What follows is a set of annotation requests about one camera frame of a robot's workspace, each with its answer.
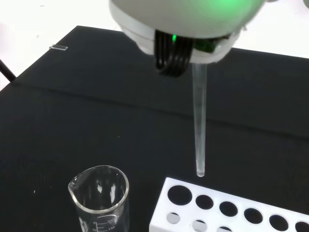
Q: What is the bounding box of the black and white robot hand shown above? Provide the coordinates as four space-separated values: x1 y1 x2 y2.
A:
108 0 265 79

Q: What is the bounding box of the white test tube rack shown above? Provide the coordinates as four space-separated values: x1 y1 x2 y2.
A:
149 177 309 232

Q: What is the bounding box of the clear glass beaker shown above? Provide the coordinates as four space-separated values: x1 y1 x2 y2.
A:
67 165 130 232

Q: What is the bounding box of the black bench cloth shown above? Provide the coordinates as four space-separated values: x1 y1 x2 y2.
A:
0 25 309 232

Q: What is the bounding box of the black tripod leg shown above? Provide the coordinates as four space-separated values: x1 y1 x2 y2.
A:
0 58 16 82

